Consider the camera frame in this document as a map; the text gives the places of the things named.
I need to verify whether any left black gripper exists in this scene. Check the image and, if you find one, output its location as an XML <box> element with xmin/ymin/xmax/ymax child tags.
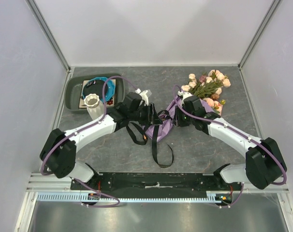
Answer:
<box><xmin>129</xmin><ymin>103</ymin><xmax>163</xmax><ymax>126</ymax></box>

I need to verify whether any black printed ribbon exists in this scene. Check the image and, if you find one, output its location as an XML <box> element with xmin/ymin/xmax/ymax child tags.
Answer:
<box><xmin>126</xmin><ymin>110</ymin><xmax>175</xmax><ymax>169</ymax></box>

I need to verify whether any purple pink wrapping paper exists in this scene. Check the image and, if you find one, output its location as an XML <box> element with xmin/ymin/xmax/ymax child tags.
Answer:
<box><xmin>145</xmin><ymin>92</ymin><xmax>220</xmax><ymax>142</ymax></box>

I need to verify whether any pink artificial flower bunch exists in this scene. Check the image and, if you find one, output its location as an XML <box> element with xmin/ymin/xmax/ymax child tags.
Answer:
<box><xmin>181</xmin><ymin>70</ymin><xmax>231</xmax><ymax>115</ymax></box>

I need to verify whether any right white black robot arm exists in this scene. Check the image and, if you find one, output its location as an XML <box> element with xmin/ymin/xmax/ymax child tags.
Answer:
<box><xmin>174</xmin><ymin>92</ymin><xmax>287</xmax><ymax>190</ymax></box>

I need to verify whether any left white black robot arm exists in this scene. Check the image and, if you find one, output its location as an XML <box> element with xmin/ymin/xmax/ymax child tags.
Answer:
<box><xmin>40</xmin><ymin>92</ymin><xmax>162</xmax><ymax>190</ymax></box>

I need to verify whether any white ribbed vase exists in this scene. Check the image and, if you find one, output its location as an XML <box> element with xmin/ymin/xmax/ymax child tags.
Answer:
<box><xmin>84</xmin><ymin>94</ymin><xmax>104</xmax><ymax>120</ymax></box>

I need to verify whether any beige square board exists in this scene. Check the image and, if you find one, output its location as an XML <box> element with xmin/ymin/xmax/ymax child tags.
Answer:
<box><xmin>78</xmin><ymin>80</ymin><xmax>117</xmax><ymax>109</ymax></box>

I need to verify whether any blue rimmed black bowl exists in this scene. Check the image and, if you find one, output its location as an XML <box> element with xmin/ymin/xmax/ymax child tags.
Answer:
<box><xmin>81</xmin><ymin>77</ymin><xmax>116</xmax><ymax>101</ymax></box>

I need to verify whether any dark green plastic tray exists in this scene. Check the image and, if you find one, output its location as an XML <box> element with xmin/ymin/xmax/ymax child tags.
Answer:
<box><xmin>64</xmin><ymin>73</ymin><xmax>127</xmax><ymax>114</ymax></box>

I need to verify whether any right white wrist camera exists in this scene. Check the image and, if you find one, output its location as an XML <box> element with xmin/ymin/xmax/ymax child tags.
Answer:
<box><xmin>177</xmin><ymin>91</ymin><xmax>192</xmax><ymax>99</ymax></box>

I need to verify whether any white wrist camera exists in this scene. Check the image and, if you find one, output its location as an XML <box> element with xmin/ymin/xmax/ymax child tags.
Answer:
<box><xmin>135</xmin><ymin>88</ymin><xmax>152</xmax><ymax>105</ymax></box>
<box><xmin>177</xmin><ymin>91</ymin><xmax>192</xmax><ymax>99</ymax></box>

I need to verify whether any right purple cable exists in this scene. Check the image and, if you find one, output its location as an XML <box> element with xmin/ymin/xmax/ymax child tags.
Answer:
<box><xmin>172</xmin><ymin>84</ymin><xmax>288</xmax><ymax>209</ymax></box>

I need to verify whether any purple cable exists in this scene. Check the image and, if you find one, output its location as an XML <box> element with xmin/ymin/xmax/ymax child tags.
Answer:
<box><xmin>39</xmin><ymin>75</ymin><xmax>140</xmax><ymax>208</ymax></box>
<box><xmin>172</xmin><ymin>84</ymin><xmax>288</xmax><ymax>209</ymax></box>

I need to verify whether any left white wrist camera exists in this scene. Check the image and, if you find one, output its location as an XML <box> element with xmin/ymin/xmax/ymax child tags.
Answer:
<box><xmin>135</xmin><ymin>88</ymin><xmax>152</xmax><ymax>105</ymax></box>

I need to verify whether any light blue slotted cable duct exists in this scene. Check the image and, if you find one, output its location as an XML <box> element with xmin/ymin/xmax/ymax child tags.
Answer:
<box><xmin>37</xmin><ymin>192</ymin><xmax>225</xmax><ymax>203</ymax></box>

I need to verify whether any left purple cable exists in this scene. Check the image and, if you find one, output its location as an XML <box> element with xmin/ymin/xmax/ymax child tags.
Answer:
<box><xmin>39</xmin><ymin>75</ymin><xmax>140</xmax><ymax>208</ymax></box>

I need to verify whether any right aluminium frame post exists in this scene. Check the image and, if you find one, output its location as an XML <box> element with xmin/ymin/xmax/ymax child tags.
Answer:
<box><xmin>238</xmin><ymin>0</ymin><xmax>282</xmax><ymax>70</ymax></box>

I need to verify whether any aluminium frame post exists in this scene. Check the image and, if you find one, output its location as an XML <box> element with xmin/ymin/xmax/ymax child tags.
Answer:
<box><xmin>238</xmin><ymin>0</ymin><xmax>282</xmax><ymax>70</ymax></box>
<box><xmin>25</xmin><ymin>0</ymin><xmax>71</xmax><ymax>72</ymax></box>

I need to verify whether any left aluminium frame post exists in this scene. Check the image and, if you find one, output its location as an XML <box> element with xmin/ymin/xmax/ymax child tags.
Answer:
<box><xmin>25</xmin><ymin>0</ymin><xmax>71</xmax><ymax>72</ymax></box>

